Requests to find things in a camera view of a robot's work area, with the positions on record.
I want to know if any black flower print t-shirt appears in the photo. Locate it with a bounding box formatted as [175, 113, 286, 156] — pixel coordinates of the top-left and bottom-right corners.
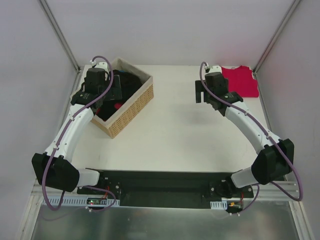
[96, 70, 143, 122]

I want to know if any wicker laundry basket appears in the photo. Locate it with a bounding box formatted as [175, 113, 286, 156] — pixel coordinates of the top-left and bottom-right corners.
[91, 57, 154, 139]

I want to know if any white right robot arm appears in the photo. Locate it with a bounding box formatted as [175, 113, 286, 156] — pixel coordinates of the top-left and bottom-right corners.
[195, 62, 294, 198]

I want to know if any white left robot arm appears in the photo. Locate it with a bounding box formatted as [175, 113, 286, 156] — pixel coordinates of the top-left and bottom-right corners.
[31, 60, 122, 195]

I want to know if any folded red t-shirt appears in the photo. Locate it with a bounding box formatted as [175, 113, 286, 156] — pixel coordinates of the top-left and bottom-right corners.
[221, 65, 259, 98]

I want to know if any red t-shirt in basket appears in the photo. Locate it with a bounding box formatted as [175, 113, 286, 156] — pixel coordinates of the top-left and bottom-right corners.
[114, 102, 123, 110]

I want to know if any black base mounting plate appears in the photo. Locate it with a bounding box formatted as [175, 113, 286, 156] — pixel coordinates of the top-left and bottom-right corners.
[77, 170, 254, 209]

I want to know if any left aluminium frame post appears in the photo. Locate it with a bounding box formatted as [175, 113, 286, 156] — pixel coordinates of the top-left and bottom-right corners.
[38, 0, 81, 73]

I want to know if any aluminium frame post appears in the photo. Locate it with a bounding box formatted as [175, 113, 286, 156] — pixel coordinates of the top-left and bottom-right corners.
[38, 0, 81, 73]
[252, 0, 302, 76]

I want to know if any right aluminium frame post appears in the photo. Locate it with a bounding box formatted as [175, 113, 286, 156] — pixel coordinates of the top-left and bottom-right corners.
[252, 0, 302, 76]

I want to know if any right white cable duct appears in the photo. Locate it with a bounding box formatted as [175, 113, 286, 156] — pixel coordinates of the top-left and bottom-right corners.
[209, 200, 243, 210]

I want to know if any white cable duct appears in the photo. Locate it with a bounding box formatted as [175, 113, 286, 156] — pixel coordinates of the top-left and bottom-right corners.
[209, 200, 243, 210]
[41, 195, 121, 207]

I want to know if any left white cable duct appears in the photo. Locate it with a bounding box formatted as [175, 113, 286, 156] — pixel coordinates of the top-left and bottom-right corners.
[41, 195, 121, 207]

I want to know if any aluminium front rail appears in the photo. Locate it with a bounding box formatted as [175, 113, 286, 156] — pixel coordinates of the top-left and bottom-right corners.
[31, 181, 300, 201]

